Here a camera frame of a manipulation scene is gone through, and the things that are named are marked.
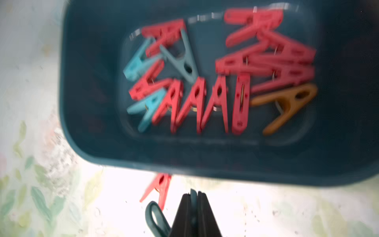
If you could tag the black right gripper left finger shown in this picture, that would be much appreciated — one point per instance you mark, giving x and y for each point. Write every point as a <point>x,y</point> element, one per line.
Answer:
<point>182,223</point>

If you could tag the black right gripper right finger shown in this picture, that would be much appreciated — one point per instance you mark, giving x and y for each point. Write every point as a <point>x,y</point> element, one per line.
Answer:
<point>206,222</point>

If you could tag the dark teal clothespin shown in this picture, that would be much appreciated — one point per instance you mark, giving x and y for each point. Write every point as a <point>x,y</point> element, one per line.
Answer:
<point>157,222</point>

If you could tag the red clothespin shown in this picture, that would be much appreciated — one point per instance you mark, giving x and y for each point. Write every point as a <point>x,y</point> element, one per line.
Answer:
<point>241,104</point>
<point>161,184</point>

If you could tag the dark teal storage box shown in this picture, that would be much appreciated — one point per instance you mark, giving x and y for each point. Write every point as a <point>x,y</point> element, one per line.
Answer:
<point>332,141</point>

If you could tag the red clothespin in box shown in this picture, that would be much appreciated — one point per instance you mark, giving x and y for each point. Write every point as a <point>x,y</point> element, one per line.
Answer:
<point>241,104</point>

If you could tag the orange clothespin in box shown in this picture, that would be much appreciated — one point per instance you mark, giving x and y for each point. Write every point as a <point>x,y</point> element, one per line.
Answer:
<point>292,100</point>

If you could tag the grey teal clothespin in box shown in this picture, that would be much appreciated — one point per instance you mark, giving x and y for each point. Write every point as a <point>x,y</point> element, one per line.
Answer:
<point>186,64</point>

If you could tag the light teal clothespin in box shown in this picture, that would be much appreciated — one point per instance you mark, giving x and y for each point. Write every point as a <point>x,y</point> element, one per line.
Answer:
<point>139,64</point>

